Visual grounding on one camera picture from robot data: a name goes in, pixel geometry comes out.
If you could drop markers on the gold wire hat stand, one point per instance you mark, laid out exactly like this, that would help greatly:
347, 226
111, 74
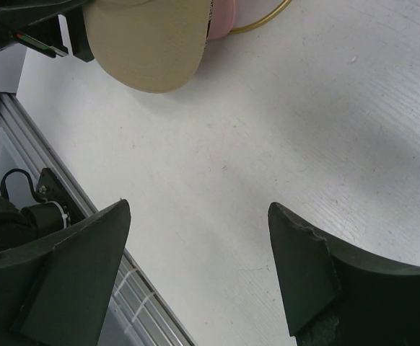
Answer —
263, 20

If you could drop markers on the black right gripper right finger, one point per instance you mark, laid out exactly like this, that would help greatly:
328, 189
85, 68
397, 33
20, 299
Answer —
335, 293

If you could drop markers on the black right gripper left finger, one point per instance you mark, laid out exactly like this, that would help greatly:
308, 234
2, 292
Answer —
56, 290

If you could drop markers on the pink baseball cap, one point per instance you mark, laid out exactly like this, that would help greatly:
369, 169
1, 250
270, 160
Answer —
222, 18

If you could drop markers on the beige baseball cap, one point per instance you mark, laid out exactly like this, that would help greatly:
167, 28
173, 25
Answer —
150, 46

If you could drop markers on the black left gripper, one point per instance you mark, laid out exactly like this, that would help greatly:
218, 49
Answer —
51, 28

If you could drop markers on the aluminium frame rail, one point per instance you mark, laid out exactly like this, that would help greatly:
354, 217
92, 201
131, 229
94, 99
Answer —
136, 313

